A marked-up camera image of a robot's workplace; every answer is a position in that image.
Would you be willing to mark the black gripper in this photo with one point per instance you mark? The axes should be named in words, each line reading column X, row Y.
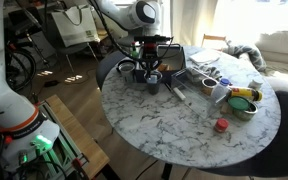
column 150, row 50

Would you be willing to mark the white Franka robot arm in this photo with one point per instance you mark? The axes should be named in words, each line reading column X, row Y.
column 4, row 100

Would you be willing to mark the clear cup with dark contents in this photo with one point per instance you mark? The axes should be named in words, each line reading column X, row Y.
column 153, row 86

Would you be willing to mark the brown paper cup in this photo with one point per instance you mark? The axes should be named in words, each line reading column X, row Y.
column 209, row 86

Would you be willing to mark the small brown packet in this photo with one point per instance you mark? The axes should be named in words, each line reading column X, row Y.
column 164, row 67

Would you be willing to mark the green bottle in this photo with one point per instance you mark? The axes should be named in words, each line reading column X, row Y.
column 134, row 53

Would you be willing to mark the dark blue cardboard box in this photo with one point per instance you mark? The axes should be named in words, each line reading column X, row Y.
column 175, row 56

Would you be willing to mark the black pen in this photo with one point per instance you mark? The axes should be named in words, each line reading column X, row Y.
column 169, row 87

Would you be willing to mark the white marker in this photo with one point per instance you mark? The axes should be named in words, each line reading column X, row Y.
column 179, row 94

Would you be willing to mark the grey upholstered chair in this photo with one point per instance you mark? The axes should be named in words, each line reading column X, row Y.
column 109, row 66

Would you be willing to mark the white paper stack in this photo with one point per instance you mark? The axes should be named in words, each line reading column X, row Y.
column 204, row 56

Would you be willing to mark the clear plastic tray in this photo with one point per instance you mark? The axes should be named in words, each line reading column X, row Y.
column 197, row 96

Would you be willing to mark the grey patterned gloves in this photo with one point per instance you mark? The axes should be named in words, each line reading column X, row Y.
column 214, row 71

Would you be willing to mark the beige curtain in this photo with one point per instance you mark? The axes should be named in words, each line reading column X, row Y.
column 192, row 20

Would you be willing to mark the small wooden chair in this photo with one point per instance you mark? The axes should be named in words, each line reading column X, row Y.
column 214, row 37

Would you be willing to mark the clear bottle with blue cap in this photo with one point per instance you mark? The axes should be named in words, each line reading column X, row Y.
column 221, row 90

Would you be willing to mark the white paper shopping bag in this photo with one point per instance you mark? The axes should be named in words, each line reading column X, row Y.
column 74, row 26

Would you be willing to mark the small jar with red lid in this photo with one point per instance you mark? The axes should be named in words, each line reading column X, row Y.
column 221, row 125

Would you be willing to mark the metal tin with green lid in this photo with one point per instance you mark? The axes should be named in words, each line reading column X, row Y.
column 242, row 107

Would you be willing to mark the grey striped blanket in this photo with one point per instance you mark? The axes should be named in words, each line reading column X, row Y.
column 250, row 53

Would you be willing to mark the small black floor device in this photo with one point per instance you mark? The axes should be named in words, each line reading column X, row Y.
column 50, row 83

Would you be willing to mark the small white jar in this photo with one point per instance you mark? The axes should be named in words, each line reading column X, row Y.
column 255, row 83

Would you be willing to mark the dark grey metal-leg chair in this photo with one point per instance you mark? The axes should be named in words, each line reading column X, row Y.
column 50, row 36

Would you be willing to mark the black bicycle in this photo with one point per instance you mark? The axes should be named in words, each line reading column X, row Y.
column 27, row 66

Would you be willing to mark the metal robot stand with clamps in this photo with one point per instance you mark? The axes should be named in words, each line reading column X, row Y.
column 64, row 156

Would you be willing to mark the white sofa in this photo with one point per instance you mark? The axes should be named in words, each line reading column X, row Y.
column 280, row 43

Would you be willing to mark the black table pedestal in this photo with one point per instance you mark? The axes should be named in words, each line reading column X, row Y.
column 166, row 170

